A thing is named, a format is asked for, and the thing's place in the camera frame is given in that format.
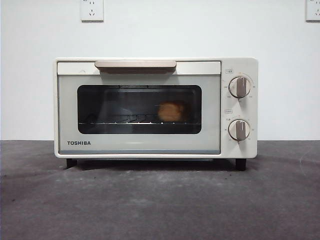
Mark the white wall socket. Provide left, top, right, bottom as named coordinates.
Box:
left=80, top=0, right=105, bottom=22
left=305, top=0, right=320, bottom=23

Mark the metal wire oven rack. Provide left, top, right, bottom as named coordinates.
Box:
left=78, top=114, right=201, bottom=126

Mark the beige oven knob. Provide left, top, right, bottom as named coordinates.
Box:
left=228, top=75, right=252, bottom=99
left=228, top=118, right=252, bottom=146

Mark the cream white toaster oven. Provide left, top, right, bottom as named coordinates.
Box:
left=52, top=57, right=260, bottom=172

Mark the glass oven door beige handle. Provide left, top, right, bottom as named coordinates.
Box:
left=57, top=59, right=222, bottom=155

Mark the golden bread loaf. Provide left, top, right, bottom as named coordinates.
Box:
left=157, top=100, right=187, bottom=122

